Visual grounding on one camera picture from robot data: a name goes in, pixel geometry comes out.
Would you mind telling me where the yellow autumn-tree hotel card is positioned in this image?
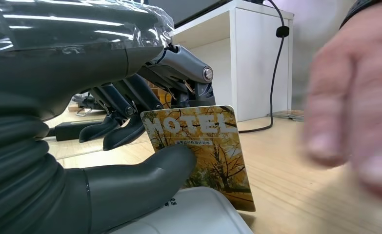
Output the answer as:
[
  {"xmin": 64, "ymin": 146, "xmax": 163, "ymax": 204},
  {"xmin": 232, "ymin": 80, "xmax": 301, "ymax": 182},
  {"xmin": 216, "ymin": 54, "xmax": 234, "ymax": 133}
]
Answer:
[{"xmin": 141, "ymin": 105, "xmax": 257, "ymax": 213}]

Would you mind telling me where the pale grey card reader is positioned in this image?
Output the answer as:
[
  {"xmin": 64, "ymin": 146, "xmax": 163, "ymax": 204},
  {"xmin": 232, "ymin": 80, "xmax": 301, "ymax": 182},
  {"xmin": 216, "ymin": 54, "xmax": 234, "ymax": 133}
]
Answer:
[{"xmin": 108, "ymin": 186, "xmax": 254, "ymax": 234}]

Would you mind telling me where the stack of yellow hotel cards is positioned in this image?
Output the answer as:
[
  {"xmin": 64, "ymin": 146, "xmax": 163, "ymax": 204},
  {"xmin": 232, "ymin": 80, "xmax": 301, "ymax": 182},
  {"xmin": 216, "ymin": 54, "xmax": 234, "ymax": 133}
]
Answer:
[{"xmin": 267, "ymin": 110, "xmax": 305, "ymax": 122}]

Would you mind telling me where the white desk riser shelf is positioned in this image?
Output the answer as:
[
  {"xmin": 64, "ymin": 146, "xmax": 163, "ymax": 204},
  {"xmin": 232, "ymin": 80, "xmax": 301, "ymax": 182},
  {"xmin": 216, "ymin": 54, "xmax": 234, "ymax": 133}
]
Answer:
[{"xmin": 171, "ymin": 0, "xmax": 295, "ymax": 123}]

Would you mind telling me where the black power cable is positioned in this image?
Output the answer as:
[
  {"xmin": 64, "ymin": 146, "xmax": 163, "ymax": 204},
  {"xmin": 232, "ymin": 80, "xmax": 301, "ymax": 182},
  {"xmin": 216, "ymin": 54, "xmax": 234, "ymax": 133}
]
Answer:
[{"xmin": 238, "ymin": 0, "xmax": 290, "ymax": 134}]

